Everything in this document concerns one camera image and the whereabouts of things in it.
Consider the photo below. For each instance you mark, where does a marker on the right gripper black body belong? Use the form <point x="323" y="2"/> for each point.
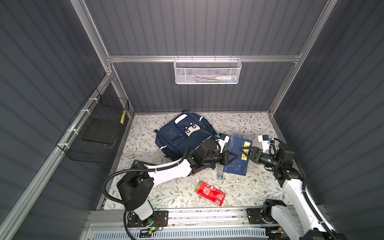
<point x="265" y="159"/>

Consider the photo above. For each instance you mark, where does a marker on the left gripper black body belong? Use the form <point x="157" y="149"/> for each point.
<point x="216" y="158"/>

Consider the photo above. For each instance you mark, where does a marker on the navy book yellow label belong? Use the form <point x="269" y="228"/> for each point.
<point x="239" y="166"/>
<point x="140" y="164"/>

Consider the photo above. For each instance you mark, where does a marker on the navy blue student backpack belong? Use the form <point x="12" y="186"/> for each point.
<point x="184" y="133"/>

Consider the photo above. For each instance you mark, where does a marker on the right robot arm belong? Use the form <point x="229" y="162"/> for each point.
<point x="311" y="223"/>

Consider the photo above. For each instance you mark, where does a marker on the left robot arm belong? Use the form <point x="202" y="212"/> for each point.
<point x="138" y="181"/>

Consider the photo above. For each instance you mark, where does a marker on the clear pack of pens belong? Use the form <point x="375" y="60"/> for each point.
<point x="220" y="174"/>

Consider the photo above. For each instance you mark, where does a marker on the red paper box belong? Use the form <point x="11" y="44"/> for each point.
<point x="210" y="193"/>

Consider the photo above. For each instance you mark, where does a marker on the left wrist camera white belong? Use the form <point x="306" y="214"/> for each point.
<point x="222" y="140"/>

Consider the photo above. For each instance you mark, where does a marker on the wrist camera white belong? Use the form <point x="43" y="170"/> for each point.
<point x="267" y="142"/>
<point x="222" y="140"/>

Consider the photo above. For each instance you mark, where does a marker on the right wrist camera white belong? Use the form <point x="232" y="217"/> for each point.
<point x="267" y="142"/>

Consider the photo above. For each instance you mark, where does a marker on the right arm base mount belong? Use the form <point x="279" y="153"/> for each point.
<point x="257" y="217"/>

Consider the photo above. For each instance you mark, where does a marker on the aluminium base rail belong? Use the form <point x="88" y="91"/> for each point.
<point x="176" y="218"/>

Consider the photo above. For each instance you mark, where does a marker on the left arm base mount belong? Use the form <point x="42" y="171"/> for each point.
<point x="157" y="219"/>

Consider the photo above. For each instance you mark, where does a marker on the white wire mesh basket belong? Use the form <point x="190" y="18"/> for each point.
<point x="207" y="70"/>

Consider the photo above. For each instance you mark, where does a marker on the black wire wall basket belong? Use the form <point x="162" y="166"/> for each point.
<point x="98" y="130"/>

